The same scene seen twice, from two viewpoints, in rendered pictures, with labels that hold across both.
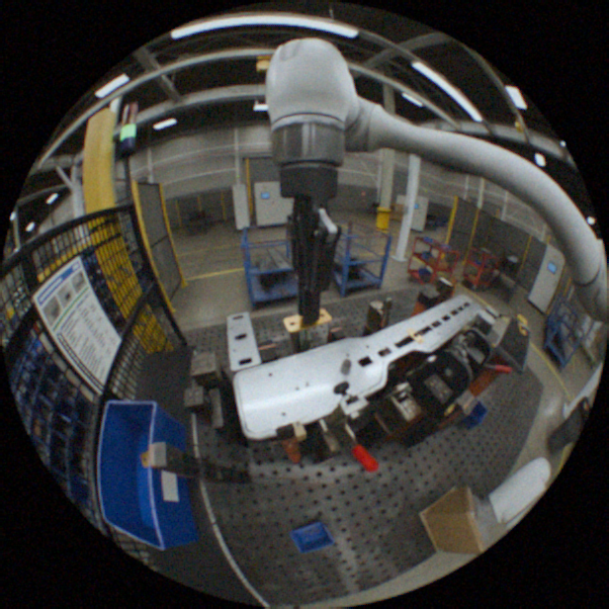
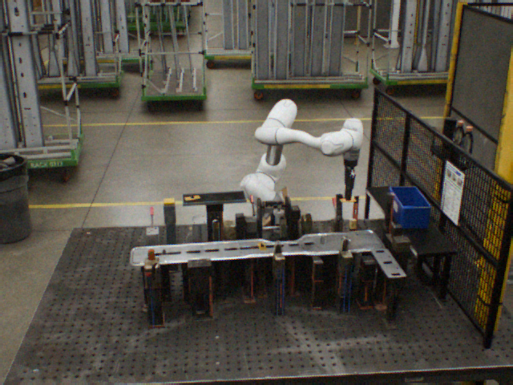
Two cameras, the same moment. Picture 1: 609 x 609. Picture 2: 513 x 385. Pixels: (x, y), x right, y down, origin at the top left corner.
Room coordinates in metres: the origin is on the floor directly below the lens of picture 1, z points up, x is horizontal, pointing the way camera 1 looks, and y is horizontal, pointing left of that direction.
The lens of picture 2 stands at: (3.26, 0.22, 2.59)
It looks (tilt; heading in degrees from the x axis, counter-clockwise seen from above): 24 degrees down; 194
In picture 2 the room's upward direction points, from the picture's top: straight up
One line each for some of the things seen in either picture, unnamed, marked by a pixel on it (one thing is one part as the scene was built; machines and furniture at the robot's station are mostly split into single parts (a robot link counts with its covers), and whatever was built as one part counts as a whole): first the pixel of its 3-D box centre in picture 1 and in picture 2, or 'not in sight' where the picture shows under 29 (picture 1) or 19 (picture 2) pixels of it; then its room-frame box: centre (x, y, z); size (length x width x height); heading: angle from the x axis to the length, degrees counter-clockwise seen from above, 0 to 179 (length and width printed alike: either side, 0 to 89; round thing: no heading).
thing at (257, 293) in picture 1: (271, 260); not in sight; (2.57, 0.51, 0.47); 1.20 x 0.80 x 0.95; 17
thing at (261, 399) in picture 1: (416, 333); (258, 248); (0.44, -0.45, 1.00); 1.38 x 0.22 x 0.02; 112
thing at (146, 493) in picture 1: (141, 476); (409, 206); (-0.08, 0.33, 1.09); 0.30 x 0.17 x 0.13; 17
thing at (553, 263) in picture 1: (550, 273); not in sight; (1.92, -7.25, 1.22); 0.80 x 0.54 x 2.45; 18
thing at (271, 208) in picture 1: (283, 199); not in sight; (8.39, 0.96, 1.22); 2.40 x 0.54 x 2.45; 109
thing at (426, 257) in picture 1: (431, 266); not in sight; (2.55, -2.28, 0.49); 0.81 x 0.47 x 0.97; 2
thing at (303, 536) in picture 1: (311, 535); not in sight; (-0.22, -0.02, 0.74); 0.11 x 0.10 x 0.09; 112
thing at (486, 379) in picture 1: (484, 378); (215, 233); (0.20, -0.78, 0.92); 0.10 x 0.08 x 0.45; 112
